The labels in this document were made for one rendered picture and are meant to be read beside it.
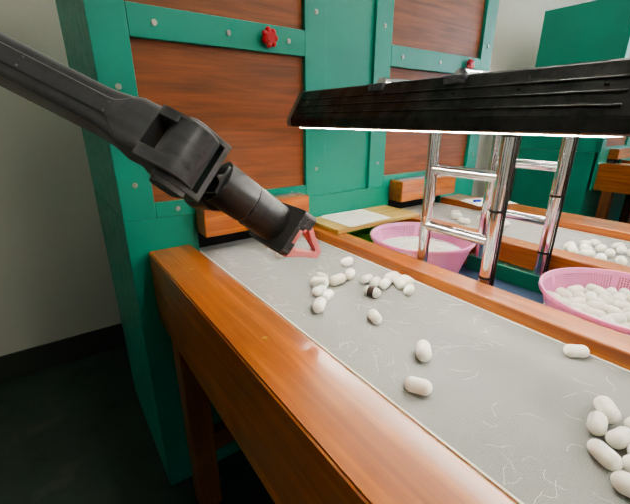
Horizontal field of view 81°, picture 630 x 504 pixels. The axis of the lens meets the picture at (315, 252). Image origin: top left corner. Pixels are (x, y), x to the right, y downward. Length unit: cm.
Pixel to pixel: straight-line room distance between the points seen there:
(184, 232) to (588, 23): 303
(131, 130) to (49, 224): 143
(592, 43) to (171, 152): 314
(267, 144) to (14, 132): 109
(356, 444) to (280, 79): 88
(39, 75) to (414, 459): 55
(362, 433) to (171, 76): 80
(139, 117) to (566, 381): 61
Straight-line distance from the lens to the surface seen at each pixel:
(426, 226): 82
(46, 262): 191
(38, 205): 186
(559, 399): 56
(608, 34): 335
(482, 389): 53
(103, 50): 90
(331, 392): 44
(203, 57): 97
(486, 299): 71
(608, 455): 48
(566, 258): 99
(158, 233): 94
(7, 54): 56
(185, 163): 44
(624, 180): 328
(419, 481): 38
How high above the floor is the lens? 106
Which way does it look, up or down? 20 degrees down
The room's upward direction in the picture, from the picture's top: straight up
